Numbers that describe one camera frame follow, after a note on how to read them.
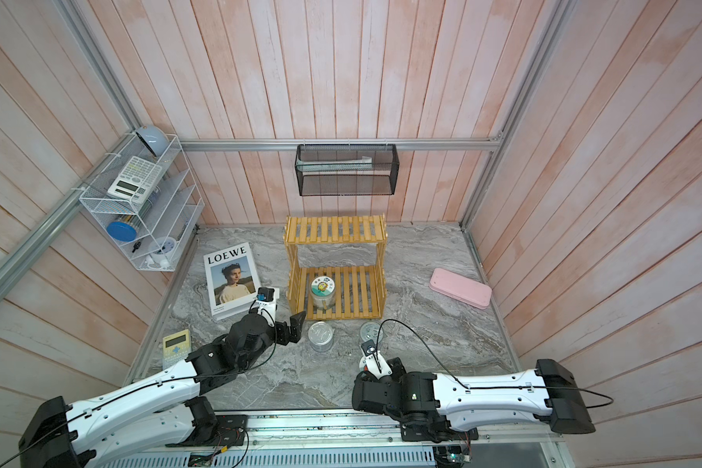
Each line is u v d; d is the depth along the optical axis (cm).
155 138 82
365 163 90
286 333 67
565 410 43
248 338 56
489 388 48
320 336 83
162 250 84
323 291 88
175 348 86
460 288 100
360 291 98
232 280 98
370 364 67
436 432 64
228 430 73
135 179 76
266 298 66
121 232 76
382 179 107
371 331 82
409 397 52
